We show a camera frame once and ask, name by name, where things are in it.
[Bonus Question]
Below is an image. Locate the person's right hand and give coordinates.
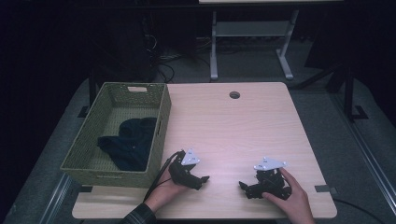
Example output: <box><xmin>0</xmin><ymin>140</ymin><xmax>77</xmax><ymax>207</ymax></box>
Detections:
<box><xmin>261</xmin><ymin>167</ymin><xmax>316</xmax><ymax>224</ymax></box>

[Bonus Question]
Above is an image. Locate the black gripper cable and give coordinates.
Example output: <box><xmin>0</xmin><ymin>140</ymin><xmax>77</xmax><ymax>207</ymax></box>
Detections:
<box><xmin>142</xmin><ymin>149</ymin><xmax>187</xmax><ymax>202</ymax></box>

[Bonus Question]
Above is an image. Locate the bundle of floor cables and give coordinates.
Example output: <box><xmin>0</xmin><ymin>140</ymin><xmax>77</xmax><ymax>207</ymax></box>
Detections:
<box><xmin>141</xmin><ymin>17</ymin><xmax>213</xmax><ymax>84</ymax></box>

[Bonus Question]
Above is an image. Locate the black floor cable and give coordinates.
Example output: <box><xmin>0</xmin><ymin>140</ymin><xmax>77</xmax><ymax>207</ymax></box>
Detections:
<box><xmin>333</xmin><ymin>198</ymin><xmax>388</xmax><ymax>224</ymax></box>

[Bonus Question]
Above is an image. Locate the dark blue cloth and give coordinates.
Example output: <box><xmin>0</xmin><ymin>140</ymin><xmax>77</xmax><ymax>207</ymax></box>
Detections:
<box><xmin>96</xmin><ymin>117</ymin><xmax>158</xmax><ymax>173</ymax></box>

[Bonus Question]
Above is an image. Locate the metal floor rail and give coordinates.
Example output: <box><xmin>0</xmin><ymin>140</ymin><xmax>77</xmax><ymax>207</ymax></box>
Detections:
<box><xmin>37</xmin><ymin>173</ymin><xmax>73</xmax><ymax>224</ymax></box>
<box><xmin>330</xmin><ymin>92</ymin><xmax>396</xmax><ymax>217</ymax></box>

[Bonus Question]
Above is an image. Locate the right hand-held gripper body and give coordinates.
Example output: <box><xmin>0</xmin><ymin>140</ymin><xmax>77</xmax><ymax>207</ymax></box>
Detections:
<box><xmin>248</xmin><ymin>157</ymin><xmax>292</xmax><ymax>201</ymax></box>

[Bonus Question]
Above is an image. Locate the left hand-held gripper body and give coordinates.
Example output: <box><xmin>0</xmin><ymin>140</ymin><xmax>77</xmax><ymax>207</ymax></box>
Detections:
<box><xmin>168</xmin><ymin>147</ymin><xmax>204</xmax><ymax>191</ymax></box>

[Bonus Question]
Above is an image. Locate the grey metal table frame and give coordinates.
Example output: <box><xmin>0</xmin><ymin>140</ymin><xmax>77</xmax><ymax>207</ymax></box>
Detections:
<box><xmin>209</xmin><ymin>9</ymin><xmax>300</xmax><ymax>82</ymax></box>

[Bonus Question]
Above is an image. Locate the person's left hand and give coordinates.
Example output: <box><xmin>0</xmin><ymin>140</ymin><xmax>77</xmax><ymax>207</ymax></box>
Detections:
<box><xmin>143</xmin><ymin>169</ymin><xmax>189</xmax><ymax>215</ymax></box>

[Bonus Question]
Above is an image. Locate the black metal stand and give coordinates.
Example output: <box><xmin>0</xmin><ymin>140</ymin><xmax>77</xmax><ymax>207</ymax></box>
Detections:
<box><xmin>343</xmin><ymin>63</ymin><xmax>370</xmax><ymax>123</ymax></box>

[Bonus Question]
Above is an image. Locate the green woven basket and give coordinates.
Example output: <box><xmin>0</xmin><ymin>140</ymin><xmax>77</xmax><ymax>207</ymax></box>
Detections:
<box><xmin>60</xmin><ymin>81</ymin><xmax>173</xmax><ymax>189</ymax></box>

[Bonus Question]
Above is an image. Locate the grey tape strip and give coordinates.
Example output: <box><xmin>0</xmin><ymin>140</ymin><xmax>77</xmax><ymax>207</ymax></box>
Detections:
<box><xmin>314</xmin><ymin>184</ymin><xmax>338</xmax><ymax>194</ymax></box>

